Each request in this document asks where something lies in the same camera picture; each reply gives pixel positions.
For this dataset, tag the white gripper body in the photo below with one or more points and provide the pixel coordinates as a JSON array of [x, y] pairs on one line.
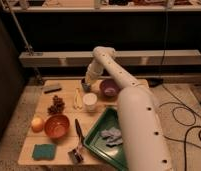
[[87, 80]]

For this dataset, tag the small blue-grey cup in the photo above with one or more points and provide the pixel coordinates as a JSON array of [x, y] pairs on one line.
[[86, 88]]

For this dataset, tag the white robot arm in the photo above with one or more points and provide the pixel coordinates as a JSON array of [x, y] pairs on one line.
[[143, 141]]

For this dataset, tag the white cup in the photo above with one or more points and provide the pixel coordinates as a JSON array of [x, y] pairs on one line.
[[90, 101]]

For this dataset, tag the purple bowl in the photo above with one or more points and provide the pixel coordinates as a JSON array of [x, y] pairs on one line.
[[109, 88]]

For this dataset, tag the yellow banana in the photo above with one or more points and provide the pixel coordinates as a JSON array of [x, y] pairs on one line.
[[77, 104]]

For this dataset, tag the metal fork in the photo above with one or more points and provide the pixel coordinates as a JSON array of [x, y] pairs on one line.
[[111, 105]]

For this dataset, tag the black eraser block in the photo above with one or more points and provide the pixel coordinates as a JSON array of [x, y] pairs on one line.
[[52, 88]]

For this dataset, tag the bunch of dark grapes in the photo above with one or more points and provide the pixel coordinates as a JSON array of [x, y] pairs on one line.
[[57, 107]]

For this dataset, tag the green tray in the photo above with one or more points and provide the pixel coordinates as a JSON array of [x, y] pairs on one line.
[[93, 141]]

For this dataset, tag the wooden shelf unit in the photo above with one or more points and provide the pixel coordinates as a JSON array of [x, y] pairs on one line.
[[143, 35]]

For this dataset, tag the orange bowl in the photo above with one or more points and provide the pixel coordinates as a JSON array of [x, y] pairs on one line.
[[56, 126]]

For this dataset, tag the grey crumpled cloth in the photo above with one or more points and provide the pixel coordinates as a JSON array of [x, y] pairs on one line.
[[112, 136]]

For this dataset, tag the metal diagonal rod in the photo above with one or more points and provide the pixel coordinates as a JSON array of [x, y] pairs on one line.
[[28, 47]]

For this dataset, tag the orange fruit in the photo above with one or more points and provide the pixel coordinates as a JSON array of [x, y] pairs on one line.
[[37, 124]]

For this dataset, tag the teal sponge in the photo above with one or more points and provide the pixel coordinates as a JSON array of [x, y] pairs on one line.
[[44, 152]]

